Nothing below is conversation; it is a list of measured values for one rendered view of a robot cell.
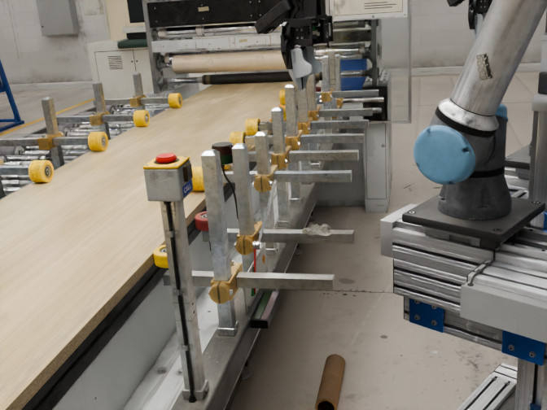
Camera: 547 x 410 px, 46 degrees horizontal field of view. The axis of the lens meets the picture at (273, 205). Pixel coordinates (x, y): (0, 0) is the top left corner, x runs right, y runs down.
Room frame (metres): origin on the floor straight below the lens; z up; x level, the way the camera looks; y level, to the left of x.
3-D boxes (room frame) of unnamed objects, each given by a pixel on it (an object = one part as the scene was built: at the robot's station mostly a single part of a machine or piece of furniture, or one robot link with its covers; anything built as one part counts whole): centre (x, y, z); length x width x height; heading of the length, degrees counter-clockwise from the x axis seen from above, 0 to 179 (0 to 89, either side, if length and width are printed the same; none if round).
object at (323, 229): (1.67, -0.12, 0.87); 0.09 x 0.07 x 0.02; 77
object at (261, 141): (1.92, 0.02, 0.86); 0.03 x 0.03 x 0.48; 77
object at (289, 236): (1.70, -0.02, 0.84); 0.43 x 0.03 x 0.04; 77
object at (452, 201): (1.30, -0.43, 1.09); 0.15 x 0.15 x 0.10
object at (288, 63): (1.38, -0.06, 1.40); 0.05 x 0.02 x 0.09; 136
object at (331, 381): (2.13, -0.17, 0.04); 0.30 x 0.08 x 0.08; 167
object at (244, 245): (1.70, 0.08, 0.85); 0.13 x 0.06 x 0.05; 167
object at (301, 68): (1.37, -0.08, 1.35); 0.06 x 0.03 x 0.09; 46
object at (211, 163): (1.44, 0.14, 0.93); 0.03 x 0.03 x 0.48; 77
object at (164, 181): (1.18, 0.20, 1.18); 0.07 x 0.07 x 0.08; 77
